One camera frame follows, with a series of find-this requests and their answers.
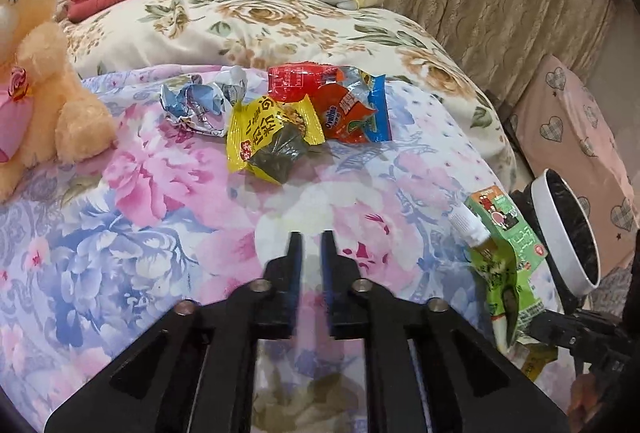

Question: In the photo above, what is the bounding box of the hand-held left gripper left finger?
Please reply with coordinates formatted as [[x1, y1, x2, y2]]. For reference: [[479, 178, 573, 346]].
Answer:
[[44, 232, 303, 433]]

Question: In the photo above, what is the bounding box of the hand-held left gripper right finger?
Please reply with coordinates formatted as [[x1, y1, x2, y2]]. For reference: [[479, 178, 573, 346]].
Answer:
[[320, 230, 571, 433]]

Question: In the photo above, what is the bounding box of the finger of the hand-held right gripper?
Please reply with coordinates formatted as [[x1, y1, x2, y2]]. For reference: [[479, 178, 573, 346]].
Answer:
[[530, 310, 586, 349]]

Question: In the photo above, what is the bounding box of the small yellow wrapper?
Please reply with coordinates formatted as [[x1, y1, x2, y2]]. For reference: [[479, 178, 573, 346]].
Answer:
[[520, 343, 558, 381]]

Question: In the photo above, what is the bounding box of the lime green snack packet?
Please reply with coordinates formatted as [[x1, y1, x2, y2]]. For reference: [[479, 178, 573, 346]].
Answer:
[[470, 248, 546, 349]]

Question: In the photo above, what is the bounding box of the white trash bin black liner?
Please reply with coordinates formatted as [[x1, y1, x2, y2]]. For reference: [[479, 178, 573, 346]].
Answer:
[[510, 169, 601, 314]]

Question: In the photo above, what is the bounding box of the small white bottle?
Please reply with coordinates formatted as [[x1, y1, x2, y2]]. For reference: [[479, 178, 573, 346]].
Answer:
[[448, 208, 488, 246]]

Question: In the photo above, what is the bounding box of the yellow snack packet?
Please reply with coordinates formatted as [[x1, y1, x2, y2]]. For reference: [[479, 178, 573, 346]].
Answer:
[[226, 94, 326, 186]]

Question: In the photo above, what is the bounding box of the orange and blue snack packet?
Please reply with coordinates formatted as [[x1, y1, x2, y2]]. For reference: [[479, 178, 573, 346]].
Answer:
[[310, 65, 393, 144]]

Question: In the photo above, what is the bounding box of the red snack packet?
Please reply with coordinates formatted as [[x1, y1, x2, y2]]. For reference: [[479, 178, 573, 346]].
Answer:
[[267, 62, 341, 104]]

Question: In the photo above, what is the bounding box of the silver blue wrapper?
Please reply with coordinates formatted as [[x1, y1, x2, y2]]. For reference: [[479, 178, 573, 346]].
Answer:
[[160, 65, 249, 136]]

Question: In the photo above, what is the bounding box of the person's right hand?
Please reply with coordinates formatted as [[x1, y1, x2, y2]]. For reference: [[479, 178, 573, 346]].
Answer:
[[570, 373, 618, 429]]

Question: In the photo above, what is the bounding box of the pastel floral blanket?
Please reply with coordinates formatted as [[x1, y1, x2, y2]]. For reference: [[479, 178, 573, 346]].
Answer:
[[0, 63, 566, 433]]

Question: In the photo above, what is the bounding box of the pink heart cloth covered furniture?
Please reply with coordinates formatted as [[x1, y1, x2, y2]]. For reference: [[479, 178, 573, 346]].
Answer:
[[505, 53, 640, 279]]

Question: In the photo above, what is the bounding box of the cream floral blanket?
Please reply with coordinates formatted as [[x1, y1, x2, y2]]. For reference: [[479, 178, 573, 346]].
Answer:
[[55, 0, 516, 184]]

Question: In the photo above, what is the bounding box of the cream teddy bear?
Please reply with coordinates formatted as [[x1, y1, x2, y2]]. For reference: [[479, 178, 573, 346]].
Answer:
[[0, 0, 118, 204]]

